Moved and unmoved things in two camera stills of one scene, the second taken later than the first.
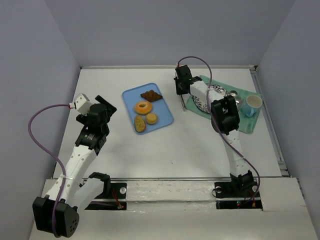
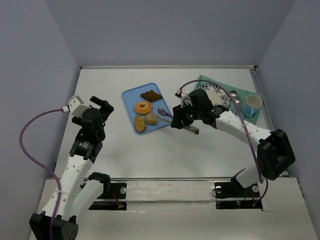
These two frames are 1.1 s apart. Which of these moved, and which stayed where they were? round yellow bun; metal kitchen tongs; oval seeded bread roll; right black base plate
Moved: metal kitchen tongs
Stayed: right black base plate; oval seeded bread roll; round yellow bun
